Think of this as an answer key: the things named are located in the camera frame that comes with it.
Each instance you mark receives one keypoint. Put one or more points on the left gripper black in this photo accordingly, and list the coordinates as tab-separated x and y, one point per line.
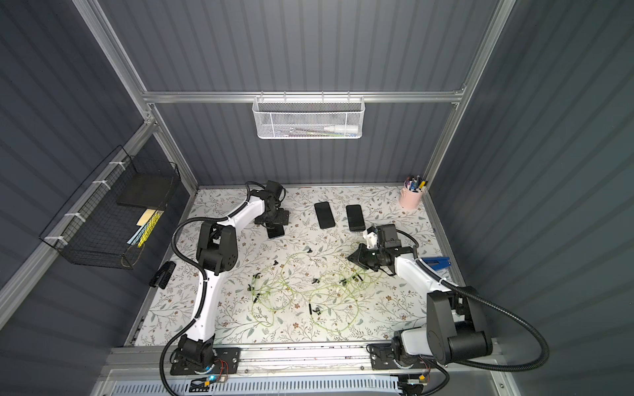
274	219

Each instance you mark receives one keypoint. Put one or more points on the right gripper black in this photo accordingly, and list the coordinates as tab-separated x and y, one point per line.
371	256

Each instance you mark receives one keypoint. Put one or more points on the black smartphone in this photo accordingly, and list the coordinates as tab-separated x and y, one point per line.
356	222
275	231
324	215

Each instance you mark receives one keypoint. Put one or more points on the green wired earphones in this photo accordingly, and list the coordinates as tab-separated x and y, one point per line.
280	286
337	301

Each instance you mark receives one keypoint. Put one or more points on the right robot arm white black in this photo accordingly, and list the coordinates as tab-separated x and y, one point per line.
456	329

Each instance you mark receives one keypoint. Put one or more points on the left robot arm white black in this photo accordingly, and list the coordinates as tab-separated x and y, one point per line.
217	254

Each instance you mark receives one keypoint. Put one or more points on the blue object at mat edge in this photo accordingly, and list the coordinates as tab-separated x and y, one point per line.
437	263

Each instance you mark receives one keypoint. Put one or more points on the pink pen cup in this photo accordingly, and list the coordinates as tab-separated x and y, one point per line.
412	192

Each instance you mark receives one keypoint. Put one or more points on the white marker in basket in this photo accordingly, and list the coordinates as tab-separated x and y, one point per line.
341	130

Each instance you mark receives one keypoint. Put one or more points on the black notebook in basket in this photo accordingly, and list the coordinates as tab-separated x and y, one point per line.
146	191

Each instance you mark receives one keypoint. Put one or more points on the yellow sticky notes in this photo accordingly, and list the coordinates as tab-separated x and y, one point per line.
146	217

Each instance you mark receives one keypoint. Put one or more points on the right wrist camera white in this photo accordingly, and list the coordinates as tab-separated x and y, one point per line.
371	238

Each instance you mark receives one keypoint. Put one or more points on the white wire mesh basket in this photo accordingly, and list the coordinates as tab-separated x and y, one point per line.
303	118

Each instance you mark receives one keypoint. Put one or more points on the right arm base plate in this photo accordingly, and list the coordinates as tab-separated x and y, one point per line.
386	356

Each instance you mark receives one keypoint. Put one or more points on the black clip on frame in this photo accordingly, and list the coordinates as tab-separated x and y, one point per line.
163	275

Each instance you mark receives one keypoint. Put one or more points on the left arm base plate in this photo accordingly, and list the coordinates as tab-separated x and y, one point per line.
218	361

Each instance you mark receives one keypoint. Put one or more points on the black wire wall basket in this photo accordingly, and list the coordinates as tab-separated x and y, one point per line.
95	231

